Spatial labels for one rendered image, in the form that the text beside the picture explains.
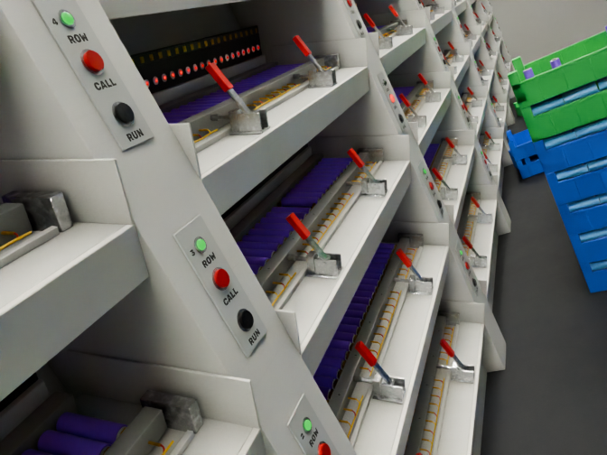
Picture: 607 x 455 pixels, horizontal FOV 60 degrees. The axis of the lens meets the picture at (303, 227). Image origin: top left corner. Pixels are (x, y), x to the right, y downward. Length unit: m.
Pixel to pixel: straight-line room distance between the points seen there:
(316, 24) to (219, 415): 0.76
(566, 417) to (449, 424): 0.25
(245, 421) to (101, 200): 0.21
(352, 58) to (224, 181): 0.57
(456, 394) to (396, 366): 0.25
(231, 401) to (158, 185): 0.19
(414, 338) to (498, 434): 0.35
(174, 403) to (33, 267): 0.17
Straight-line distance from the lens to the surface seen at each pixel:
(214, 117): 0.63
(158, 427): 0.47
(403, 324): 0.87
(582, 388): 1.17
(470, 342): 1.14
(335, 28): 1.03
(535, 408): 1.16
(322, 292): 0.62
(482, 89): 2.43
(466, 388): 1.03
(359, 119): 1.05
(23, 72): 0.42
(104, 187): 0.40
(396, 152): 1.04
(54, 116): 0.41
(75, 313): 0.37
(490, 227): 1.61
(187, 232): 0.44
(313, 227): 0.75
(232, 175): 0.52
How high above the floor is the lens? 0.75
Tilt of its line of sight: 14 degrees down
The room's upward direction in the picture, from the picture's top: 28 degrees counter-clockwise
